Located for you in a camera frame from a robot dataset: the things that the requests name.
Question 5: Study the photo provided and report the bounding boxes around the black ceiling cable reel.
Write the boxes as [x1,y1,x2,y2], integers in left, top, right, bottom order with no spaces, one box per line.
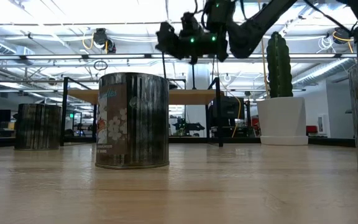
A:
[92,27,117,54]
[333,27,354,54]

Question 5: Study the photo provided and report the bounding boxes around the green cactus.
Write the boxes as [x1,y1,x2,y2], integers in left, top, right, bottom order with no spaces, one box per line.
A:
[265,31,294,99]

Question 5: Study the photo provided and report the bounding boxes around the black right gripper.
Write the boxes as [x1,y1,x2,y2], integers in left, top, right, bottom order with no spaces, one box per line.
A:
[155,0,229,65]

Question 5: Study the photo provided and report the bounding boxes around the candle tin with grey wax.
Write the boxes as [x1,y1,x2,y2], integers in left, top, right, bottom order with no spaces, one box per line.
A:
[94,72,170,170]

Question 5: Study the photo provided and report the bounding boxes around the black hanging cable ring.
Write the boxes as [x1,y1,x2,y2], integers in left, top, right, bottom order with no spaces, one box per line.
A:
[93,60,109,72]

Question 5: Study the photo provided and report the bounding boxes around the black television screen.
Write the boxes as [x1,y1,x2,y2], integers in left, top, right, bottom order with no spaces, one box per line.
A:
[209,95,246,120]

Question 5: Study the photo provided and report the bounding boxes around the yellow hanging cord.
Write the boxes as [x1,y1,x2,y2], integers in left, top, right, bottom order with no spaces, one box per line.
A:
[259,37,272,99]

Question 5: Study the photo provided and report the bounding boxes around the white plant pot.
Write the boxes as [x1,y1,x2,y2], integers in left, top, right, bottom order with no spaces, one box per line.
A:
[256,96,309,146]

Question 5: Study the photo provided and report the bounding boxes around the wooden shelf with black legs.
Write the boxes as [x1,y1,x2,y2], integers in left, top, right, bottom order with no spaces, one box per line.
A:
[60,77,224,148]

